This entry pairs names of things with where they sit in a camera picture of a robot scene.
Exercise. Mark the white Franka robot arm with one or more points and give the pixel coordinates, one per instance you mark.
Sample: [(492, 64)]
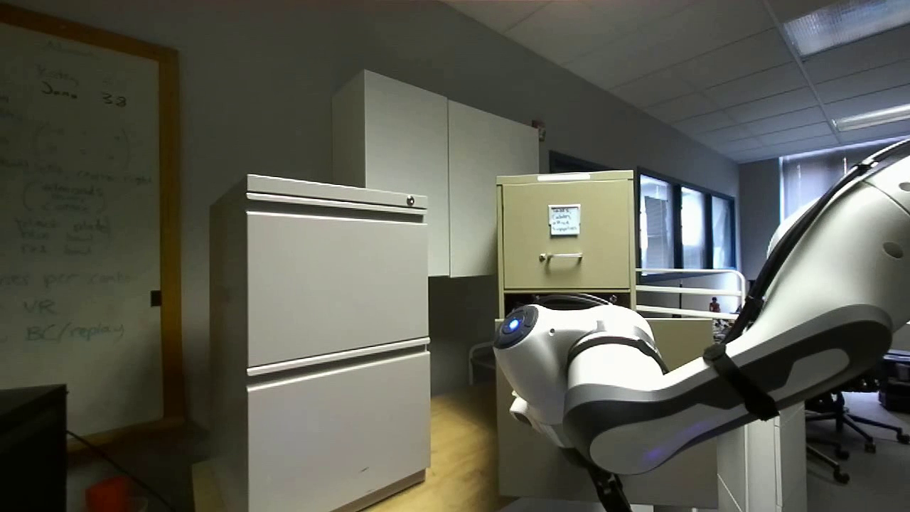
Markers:
[(805, 313)]

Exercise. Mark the beige file cabinet body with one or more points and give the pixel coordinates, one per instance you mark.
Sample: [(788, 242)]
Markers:
[(512, 188)]

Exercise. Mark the beige drawer with paper label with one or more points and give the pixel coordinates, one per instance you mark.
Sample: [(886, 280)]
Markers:
[(570, 237)]

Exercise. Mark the grey two-drawer file cabinet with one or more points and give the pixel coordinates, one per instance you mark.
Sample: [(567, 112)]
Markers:
[(323, 343)]

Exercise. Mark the white counter base cabinet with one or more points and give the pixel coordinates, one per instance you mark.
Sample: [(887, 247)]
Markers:
[(757, 465)]

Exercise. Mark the dark interior window row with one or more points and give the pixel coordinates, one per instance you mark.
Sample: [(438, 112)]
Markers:
[(685, 223)]

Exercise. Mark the window with blinds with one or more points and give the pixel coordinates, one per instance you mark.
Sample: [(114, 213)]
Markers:
[(805, 185)]

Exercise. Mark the wood-framed whiteboard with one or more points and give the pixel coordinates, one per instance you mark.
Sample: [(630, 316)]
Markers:
[(74, 237)]

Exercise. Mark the red object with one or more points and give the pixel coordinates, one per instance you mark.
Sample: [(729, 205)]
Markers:
[(111, 496)]

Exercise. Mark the black office chair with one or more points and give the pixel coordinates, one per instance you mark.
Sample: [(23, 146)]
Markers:
[(843, 428)]

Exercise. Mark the narrow ceiling light strip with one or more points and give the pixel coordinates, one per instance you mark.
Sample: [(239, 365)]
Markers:
[(872, 118)]

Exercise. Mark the large ceiling light panel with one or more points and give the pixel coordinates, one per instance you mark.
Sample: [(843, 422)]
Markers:
[(843, 24)]

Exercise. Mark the black box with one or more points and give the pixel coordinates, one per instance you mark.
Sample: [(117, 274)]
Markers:
[(29, 449)]

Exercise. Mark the white wall cabinet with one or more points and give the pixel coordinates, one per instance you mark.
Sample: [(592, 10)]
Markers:
[(427, 159)]

